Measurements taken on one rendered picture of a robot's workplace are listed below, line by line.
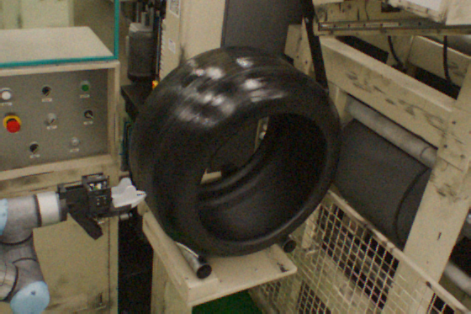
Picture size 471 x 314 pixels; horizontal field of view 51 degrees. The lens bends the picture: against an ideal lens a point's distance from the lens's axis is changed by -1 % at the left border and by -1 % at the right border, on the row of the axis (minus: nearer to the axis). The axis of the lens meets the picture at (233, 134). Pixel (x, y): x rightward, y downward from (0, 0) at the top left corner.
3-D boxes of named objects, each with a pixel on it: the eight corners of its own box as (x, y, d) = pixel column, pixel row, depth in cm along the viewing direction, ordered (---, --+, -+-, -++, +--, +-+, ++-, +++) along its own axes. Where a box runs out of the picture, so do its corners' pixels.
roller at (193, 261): (150, 206, 159) (151, 194, 157) (163, 204, 161) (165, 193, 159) (196, 281, 133) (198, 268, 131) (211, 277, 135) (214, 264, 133)
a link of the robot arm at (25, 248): (6, 295, 109) (0, 257, 104) (-2, 262, 117) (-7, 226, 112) (43, 284, 113) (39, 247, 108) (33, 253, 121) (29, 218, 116)
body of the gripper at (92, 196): (114, 188, 114) (60, 198, 108) (114, 217, 118) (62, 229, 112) (105, 170, 120) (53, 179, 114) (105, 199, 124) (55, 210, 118)
